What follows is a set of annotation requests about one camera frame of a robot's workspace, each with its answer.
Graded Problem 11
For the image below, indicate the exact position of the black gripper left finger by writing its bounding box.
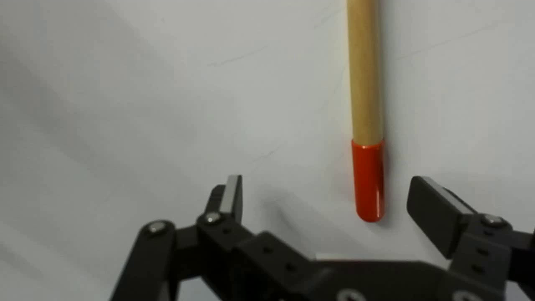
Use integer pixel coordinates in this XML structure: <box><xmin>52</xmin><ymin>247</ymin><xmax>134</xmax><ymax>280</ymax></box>
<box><xmin>109</xmin><ymin>173</ymin><xmax>336</xmax><ymax>301</ymax></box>

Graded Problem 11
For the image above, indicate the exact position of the small wooden red-tipped baseball bat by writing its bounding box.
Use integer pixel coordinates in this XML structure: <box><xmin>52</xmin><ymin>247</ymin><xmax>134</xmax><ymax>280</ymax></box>
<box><xmin>346</xmin><ymin>0</ymin><xmax>388</xmax><ymax>223</ymax></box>

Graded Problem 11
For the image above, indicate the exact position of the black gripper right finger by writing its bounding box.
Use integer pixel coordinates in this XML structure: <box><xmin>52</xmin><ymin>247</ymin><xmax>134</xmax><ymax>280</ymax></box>
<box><xmin>406</xmin><ymin>175</ymin><xmax>535</xmax><ymax>301</ymax></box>

